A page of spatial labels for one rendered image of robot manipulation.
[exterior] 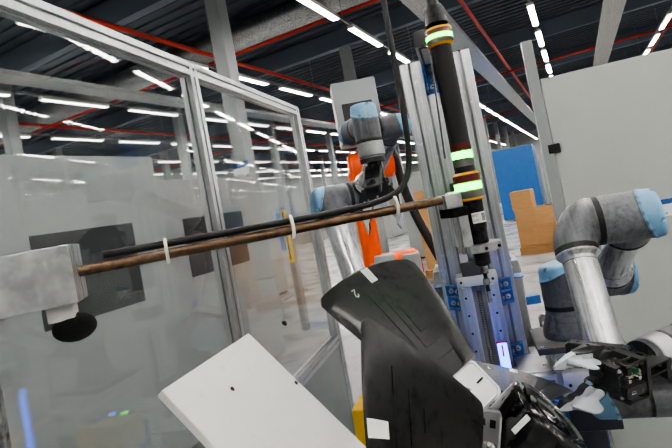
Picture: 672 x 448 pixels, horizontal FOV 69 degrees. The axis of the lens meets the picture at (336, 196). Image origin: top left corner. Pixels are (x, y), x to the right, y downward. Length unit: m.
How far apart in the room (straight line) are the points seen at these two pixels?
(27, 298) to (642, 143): 2.52
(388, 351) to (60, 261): 0.39
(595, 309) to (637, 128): 1.62
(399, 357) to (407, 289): 0.31
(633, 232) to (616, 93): 1.50
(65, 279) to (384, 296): 0.48
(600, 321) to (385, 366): 0.72
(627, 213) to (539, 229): 8.90
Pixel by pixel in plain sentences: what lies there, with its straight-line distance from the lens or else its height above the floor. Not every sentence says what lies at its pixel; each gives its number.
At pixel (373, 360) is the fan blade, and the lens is 0.54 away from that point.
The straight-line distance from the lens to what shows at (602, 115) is 2.69.
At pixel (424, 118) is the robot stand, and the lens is 1.80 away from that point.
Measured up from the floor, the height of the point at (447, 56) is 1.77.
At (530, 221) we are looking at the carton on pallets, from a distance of 10.16.
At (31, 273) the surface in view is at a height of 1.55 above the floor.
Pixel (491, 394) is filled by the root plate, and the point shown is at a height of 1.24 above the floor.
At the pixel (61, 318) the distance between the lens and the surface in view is 0.69.
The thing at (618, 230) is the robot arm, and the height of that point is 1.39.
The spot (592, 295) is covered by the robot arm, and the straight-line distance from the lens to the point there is 1.21.
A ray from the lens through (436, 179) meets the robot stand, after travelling 1.79.
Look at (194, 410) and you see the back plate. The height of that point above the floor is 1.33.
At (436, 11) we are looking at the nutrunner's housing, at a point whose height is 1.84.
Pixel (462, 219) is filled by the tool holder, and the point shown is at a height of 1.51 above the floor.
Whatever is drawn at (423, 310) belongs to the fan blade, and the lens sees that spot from 0.85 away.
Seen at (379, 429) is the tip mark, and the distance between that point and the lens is 0.52.
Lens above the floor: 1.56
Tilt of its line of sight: 1 degrees up
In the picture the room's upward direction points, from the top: 11 degrees counter-clockwise
